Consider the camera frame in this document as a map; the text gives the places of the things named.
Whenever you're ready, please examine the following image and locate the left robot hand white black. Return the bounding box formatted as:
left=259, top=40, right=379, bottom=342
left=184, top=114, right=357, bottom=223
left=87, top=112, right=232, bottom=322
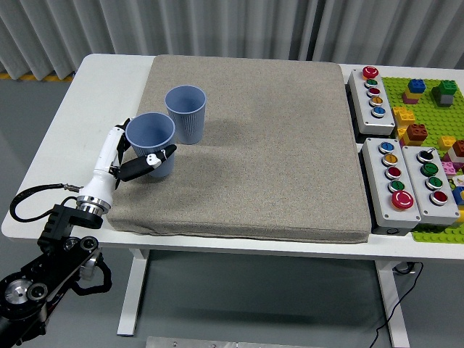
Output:
left=79, top=117, right=178, bottom=207

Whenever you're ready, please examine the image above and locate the blue ribbed plastic cup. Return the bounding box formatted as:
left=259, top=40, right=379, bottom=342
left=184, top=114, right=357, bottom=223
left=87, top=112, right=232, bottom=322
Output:
left=165, top=85, right=207, bottom=145
left=125, top=112, right=177, bottom=178

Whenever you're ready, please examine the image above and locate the white table leg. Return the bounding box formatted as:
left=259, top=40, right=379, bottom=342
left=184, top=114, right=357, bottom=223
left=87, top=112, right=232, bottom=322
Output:
left=116, top=248, right=149, bottom=336
left=375, top=259, right=410, bottom=348

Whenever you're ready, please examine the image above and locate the grey-brown fabric mat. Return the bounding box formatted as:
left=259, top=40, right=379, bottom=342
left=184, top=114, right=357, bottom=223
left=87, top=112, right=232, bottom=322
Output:
left=106, top=54, right=373, bottom=244

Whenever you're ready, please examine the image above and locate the grey pleated curtain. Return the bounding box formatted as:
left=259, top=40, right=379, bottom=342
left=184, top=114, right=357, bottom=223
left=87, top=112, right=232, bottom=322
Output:
left=0, top=0, right=464, bottom=79

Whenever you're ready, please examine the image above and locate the grey five-button control box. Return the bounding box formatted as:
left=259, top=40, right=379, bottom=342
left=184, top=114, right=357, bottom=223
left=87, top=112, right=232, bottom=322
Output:
left=347, top=66, right=397, bottom=137
left=361, top=137, right=423, bottom=230

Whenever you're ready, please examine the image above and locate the brown orange brick stack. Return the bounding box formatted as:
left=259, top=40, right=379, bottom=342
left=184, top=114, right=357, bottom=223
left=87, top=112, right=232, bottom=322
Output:
left=397, top=123, right=428, bottom=148

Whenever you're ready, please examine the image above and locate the blue yellow pink brick stack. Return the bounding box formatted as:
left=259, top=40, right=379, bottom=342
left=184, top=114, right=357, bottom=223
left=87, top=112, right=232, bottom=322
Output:
left=401, top=78, right=428, bottom=105

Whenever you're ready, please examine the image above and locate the green brick baseplate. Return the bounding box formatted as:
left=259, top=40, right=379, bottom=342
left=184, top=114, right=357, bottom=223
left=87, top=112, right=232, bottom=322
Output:
left=382, top=75, right=464, bottom=244

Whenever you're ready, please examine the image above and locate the grey control box black knob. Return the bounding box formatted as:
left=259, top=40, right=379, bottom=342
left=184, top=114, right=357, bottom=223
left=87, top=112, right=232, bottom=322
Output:
left=401, top=144, right=461, bottom=226

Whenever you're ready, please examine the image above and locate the green grey brick stack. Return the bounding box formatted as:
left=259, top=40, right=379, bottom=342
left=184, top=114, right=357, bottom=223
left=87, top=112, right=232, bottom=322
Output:
left=430, top=80, right=458, bottom=108

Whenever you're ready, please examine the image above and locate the brown white pink brick stack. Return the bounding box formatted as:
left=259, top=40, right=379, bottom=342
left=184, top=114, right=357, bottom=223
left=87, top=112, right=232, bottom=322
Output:
left=442, top=139, right=464, bottom=171

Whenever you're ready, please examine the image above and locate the black floor cable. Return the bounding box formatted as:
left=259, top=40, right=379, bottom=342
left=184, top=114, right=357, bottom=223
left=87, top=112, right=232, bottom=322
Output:
left=369, top=261, right=424, bottom=348

